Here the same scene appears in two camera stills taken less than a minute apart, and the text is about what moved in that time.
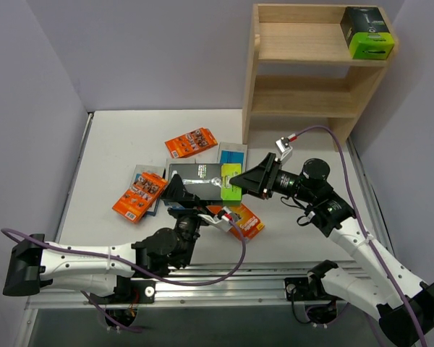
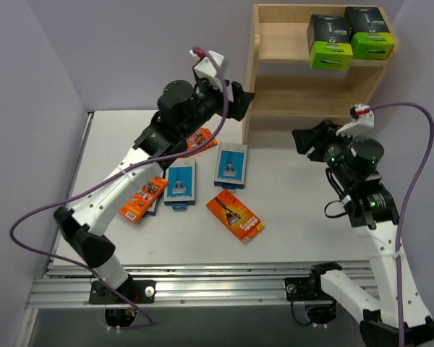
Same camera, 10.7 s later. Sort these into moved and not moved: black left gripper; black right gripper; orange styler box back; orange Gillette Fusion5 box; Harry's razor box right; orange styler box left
Moved: black right gripper; black left gripper
Not moved: orange styler box left; orange styler box back; orange Gillette Fusion5 box; Harry's razor box right
